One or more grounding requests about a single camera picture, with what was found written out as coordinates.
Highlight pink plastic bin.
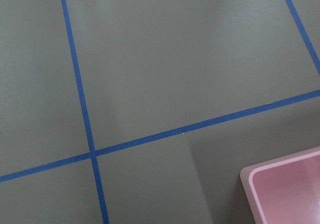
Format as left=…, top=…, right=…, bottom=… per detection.
left=240, top=147, right=320, bottom=224

